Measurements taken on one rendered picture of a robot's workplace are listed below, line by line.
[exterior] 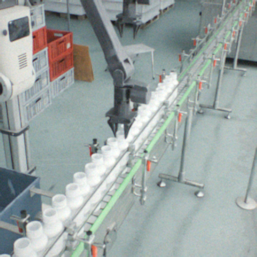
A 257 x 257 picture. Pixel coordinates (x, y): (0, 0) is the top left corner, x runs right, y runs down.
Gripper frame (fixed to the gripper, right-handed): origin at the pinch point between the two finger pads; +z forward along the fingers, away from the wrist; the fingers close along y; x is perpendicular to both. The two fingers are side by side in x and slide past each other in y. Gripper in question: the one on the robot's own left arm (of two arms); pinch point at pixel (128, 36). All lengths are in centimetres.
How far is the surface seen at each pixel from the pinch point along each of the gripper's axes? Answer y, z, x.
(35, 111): 160, 133, -144
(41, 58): 163, 81, -167
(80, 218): -19, 33, 81
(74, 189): -16, 25, 79
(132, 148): -21, 28, 46
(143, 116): -17.1, 25.9, 23.0
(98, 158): -16, 25, 61
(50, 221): -18, 25, 94
